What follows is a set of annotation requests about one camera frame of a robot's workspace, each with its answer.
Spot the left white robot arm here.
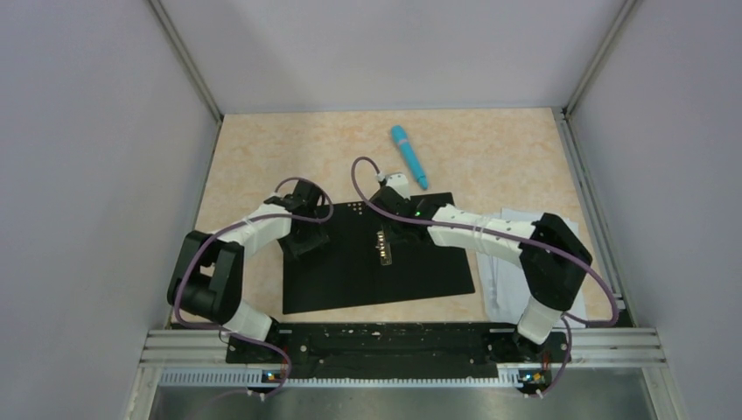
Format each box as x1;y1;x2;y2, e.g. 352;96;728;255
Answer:
167;177;334;362

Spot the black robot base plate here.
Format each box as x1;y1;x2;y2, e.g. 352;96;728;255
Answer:
226;322;571;395

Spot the turquoise marker pen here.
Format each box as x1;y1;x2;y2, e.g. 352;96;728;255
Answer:
390;125;429;190

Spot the aluminium frame rail front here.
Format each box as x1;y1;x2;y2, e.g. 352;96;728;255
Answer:
126;322;687;419

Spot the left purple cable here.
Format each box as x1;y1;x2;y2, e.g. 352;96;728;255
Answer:
173;176;336;401

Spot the left aluminium corner post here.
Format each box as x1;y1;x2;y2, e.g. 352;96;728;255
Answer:
145;0;224;125

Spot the right aluminium corner post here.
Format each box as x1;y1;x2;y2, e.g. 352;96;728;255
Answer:
562;0;642;120

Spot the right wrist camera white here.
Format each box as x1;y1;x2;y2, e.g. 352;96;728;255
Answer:
375;172;411;199

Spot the aluminium corner post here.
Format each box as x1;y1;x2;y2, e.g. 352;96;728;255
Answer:
562;0;642;120
145;0;224;125

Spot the grey black file folder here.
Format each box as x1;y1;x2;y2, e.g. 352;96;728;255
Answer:
283;201;475;314

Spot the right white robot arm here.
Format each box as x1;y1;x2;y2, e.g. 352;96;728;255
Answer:
366;185;592;361

